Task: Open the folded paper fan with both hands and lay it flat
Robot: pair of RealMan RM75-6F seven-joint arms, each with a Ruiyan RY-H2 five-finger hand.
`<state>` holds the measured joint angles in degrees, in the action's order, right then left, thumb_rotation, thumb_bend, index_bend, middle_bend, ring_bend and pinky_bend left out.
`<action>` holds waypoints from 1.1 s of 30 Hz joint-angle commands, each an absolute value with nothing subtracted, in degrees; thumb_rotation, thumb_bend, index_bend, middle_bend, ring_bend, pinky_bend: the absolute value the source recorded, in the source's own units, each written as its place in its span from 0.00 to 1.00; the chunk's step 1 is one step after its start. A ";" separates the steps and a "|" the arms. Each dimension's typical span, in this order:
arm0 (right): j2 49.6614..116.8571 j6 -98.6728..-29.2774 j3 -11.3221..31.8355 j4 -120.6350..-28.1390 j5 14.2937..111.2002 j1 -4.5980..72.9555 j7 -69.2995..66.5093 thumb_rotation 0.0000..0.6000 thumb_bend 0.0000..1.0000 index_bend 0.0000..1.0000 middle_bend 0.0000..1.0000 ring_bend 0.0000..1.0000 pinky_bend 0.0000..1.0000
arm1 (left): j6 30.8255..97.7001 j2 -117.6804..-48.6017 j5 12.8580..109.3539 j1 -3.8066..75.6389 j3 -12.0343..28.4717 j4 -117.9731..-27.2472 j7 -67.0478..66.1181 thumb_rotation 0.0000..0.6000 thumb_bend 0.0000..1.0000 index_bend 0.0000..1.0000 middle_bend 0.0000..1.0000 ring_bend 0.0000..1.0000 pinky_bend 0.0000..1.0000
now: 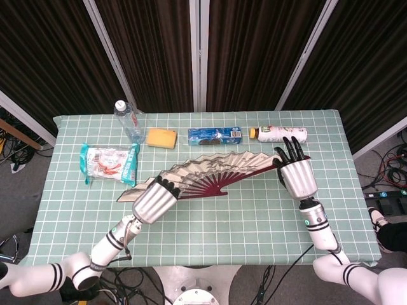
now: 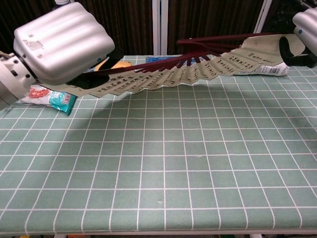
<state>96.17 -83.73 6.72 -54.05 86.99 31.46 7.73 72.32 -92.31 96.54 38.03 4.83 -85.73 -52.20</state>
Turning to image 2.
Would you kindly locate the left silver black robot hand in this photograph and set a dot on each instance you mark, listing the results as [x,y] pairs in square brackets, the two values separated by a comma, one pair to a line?
[62,42]

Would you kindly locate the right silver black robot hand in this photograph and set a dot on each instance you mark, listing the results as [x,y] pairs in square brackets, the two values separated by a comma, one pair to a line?
[309,27]

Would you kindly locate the red ribbed paper folding fan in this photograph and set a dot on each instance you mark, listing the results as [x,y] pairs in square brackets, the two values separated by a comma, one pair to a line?
[148,79]

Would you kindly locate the teal white snack bag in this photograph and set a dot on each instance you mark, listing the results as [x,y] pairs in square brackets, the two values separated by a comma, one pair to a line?
[49,98]

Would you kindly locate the white drink bottle yellow cap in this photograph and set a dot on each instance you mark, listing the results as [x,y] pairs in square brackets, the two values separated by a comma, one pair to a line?
[267,70]

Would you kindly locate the yellow sponge block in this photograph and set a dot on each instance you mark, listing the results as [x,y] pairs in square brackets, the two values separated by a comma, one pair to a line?
[121,65]

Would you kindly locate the blue cookie box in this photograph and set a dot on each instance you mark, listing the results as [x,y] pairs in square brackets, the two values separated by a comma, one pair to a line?
[158,59]

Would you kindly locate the green grid tablecloth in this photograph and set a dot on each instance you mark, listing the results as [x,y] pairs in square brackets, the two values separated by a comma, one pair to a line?
[173,148]

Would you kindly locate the white partition frame post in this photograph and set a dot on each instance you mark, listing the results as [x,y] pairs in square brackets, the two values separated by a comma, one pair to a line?
[160,24]
[262,17]

